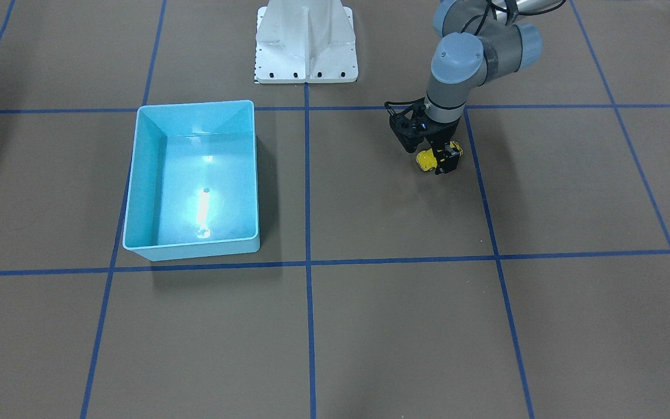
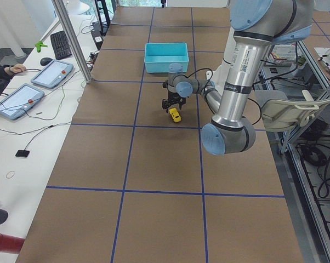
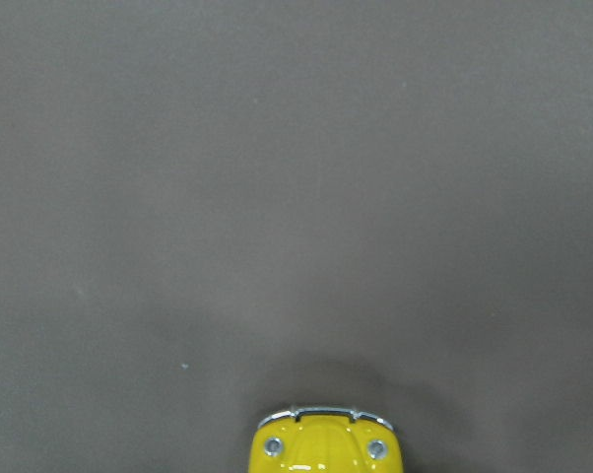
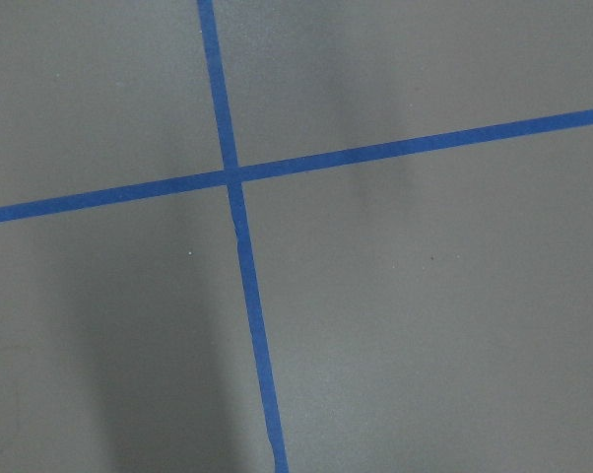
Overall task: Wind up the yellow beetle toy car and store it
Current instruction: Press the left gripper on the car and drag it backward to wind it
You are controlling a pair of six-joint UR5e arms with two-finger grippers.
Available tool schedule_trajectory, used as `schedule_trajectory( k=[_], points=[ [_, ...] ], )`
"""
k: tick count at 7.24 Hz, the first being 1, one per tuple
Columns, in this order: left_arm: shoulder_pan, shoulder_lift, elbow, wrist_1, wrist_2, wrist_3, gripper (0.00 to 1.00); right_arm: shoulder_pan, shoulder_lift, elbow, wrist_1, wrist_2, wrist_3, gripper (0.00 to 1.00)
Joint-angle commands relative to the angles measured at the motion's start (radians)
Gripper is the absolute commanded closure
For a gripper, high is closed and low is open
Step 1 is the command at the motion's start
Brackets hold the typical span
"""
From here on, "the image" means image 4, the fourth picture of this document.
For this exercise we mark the blue tape grid lines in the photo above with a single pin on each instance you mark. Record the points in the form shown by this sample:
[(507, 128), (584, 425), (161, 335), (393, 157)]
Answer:
[(233, 175)]

